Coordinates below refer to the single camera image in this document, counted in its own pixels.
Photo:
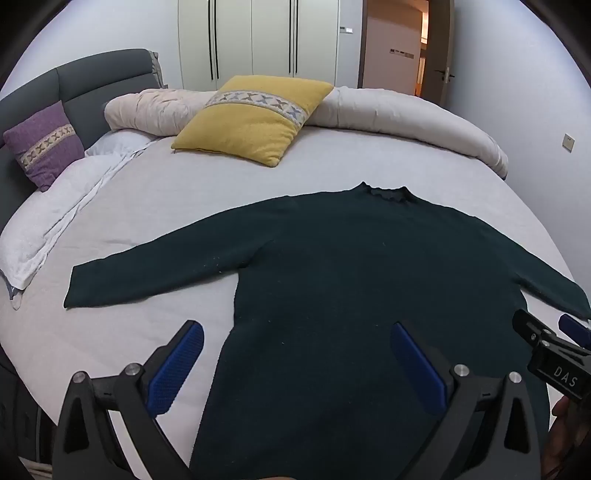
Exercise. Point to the white towel blanket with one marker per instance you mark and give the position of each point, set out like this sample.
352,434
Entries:
55,203

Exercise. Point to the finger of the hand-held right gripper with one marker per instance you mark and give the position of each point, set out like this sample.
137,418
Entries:
575,330
531,325

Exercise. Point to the white wardrobe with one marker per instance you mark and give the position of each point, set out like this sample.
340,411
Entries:
231,41

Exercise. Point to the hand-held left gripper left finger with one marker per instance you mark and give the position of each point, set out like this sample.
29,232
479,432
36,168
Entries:
178,364

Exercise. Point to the dark green sweater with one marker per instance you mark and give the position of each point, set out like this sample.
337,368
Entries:
323,277

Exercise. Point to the purple patterned pillow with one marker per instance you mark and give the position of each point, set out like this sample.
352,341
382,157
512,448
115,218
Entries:
46,143

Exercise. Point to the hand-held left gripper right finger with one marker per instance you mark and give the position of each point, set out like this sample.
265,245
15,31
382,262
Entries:
418,364

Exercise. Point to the person's right hand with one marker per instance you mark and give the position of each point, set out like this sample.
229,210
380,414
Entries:
561,429

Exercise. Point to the brown doorway frame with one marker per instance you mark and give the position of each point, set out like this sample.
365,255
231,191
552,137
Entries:
363,41

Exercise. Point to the grey open door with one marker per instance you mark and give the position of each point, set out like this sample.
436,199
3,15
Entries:
441,37

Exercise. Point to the white bed pillow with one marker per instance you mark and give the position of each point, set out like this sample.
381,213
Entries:
111,143

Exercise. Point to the yellow patterned pillow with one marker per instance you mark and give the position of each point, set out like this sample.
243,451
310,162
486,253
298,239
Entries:
249,134

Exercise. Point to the beige rolled duvet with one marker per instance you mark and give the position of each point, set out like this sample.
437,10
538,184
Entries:
392,115

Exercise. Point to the wall socket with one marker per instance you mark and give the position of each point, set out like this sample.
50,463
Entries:
568,142

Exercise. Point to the grey upholstered headboard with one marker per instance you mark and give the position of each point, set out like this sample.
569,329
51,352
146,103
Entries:
101,74

